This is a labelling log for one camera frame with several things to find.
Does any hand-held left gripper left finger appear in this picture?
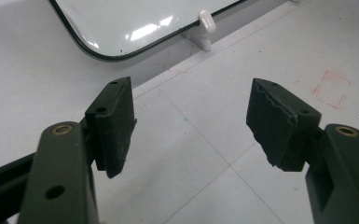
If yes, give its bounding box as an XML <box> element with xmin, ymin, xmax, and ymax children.
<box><xmin>84</xmin><ymin>77</ymin><xmax>138</xmax><ymax>179</ymax></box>

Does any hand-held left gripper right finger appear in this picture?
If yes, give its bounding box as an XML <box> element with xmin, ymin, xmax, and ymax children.
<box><xmin>245</xmin><ymin>77</ymin><xmax>323</xmax><ymax>173</ymax></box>

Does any white whiteboard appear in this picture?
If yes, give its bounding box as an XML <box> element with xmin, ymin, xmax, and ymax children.
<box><xmin>48</xmin><ymin>0</ymin><xmax>250</xmax><ymax>62</ymax></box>

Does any white plastic clip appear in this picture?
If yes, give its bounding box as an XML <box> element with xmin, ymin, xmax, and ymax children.
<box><xmin>181</xmin><ymin>9</ymin><xmax>217</xmax><ymax>52</ymax></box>

